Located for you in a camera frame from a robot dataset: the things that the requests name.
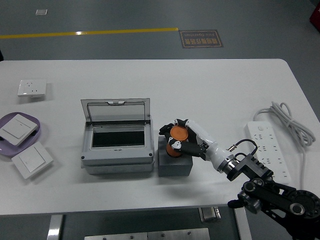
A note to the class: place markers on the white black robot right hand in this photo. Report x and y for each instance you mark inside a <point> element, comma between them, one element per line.
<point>215,150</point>

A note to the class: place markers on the orange cylinder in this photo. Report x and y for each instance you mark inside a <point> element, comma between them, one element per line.
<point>178,133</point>

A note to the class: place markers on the grey box with clear lid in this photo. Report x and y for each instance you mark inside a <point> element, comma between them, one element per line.
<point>117,156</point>

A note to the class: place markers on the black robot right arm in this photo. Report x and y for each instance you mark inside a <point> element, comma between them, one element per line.
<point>260,192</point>

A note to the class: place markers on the grey cube with round hole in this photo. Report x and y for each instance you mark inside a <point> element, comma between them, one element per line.
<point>175,167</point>

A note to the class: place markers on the white power strip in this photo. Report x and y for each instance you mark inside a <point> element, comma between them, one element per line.
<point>265,135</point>

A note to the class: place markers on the white table leg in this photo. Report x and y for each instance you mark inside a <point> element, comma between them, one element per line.
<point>243,225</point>

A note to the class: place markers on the brown floor sign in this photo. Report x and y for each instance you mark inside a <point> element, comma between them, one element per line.
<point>201,38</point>

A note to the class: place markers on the red object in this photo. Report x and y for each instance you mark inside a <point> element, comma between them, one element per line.
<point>316,16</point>

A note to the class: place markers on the purple tray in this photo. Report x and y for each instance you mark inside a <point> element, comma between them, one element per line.
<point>6,150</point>

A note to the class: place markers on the small silver floor plate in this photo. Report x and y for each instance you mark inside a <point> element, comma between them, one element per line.
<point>41,12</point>

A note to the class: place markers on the metal bracket under table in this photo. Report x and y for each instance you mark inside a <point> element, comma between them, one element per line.
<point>209,214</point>

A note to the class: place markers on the grey metal base plate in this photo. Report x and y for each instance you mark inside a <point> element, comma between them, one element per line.
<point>147,235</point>

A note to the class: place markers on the white wall switch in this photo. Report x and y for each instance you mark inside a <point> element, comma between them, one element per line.
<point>16,128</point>
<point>32,160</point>

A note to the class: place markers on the white wall socket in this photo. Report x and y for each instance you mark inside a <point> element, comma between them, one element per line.
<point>32,87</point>

